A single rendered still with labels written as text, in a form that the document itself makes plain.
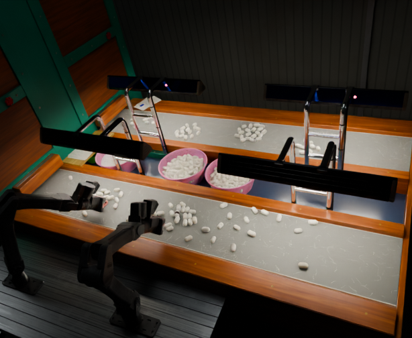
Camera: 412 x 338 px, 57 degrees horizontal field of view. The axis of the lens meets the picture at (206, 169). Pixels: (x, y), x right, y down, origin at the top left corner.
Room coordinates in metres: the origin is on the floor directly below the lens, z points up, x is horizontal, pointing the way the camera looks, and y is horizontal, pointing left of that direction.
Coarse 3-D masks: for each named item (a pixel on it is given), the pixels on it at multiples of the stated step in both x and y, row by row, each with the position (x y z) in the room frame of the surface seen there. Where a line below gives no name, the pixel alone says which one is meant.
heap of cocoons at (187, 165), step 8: (176, 160) 1.68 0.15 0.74; (184, 160) 1.67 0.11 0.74; (192, 160) 1.65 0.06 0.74; (200, 160) 1.64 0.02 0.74; (168, 168) 1.62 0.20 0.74; (176, 168) 1.62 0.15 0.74; (184, 168) 1.60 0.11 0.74; (192, 168) 1.59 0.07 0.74; (200, 168) 1.57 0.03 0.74; (168, 176) 1.56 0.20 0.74; (176, 176) 1.54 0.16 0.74; (184, 176) 1.54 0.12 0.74; (200, 176) 1.52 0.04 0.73
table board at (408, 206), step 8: (408, 184) 1.14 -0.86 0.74; (408, 192) 1.09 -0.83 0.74; (408, 200) 1.05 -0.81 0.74; (408, 208) 1.01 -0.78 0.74; (408, 216) 0.97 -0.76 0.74; (408, 224) 0.93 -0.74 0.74; (408, 232) 0.89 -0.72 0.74; (408, 240) 0.86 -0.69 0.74; (408, 248) 0.82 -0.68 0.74; (400, 272) 0.74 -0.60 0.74; (400, 280) 0.71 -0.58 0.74; (400, 288) 0.68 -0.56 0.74; (400, 296) 0.65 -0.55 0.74; (400, 304) 0.62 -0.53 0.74; (400, 312) 0.60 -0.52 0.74; (400, 320) 0.57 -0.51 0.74; (400, 328) 0.55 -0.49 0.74; (400, 336) 0.52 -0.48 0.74
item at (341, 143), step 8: (312, 88) 1.48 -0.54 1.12; (352, 88) 1.41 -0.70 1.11; (312, 96) 1.42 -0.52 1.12; (344, 96) 1.36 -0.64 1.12; (344, 104) 1.30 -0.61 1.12; (304, 112) 1.37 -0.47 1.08; (344, 112) 1.28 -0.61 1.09; (304, 120) 1.37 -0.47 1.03; (344, 120) 1.28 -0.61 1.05; (304, 128) 1.37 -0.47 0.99; (344, 128) 1.28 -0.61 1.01; (304, 136) 1.37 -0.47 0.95; (312, 136) 1.35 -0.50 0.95; (320, 136) 1.33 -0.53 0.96; (328, 136) 1.31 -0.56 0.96; (336, 136) 1.29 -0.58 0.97; (344, 136) 1.28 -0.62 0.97; (304, 144) 1.37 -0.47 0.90; (344, 144) 1.28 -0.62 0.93; (304, 152) 1.37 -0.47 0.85; (344, 152) 1.28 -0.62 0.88; (336, 160) 1.29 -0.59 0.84
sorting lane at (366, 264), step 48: (48, 192) 1.65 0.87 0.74; (96, 192) 1.56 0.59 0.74; (144, 192) 1.47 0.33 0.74; (192, 240) 1.09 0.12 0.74; (240, 240) 1.03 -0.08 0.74; (288, 240) 0.98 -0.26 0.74; (336, 240) 0.93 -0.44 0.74; (384, 240) 0.88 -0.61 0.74; (336, 288) 0.73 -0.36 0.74; (384, 288) 0.69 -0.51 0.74
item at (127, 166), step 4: (96, 156) 1.86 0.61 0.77; (100, 156) 1.89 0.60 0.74; (96, 160) 1.82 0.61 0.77; (100, 160) 1.86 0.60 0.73; (100, 164) 1.82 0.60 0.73; (120, 164) 1.72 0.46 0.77; (124, 164) 1.73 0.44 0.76; (128, 164) 1.75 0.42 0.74; (132, 164) 1.77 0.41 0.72; (112, 168) 1.73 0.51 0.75; (116, 168) 1.73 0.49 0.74; (124, 168) 1.74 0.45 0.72; (128, 168) 1.75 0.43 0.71; (132, 168) 1.77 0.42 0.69
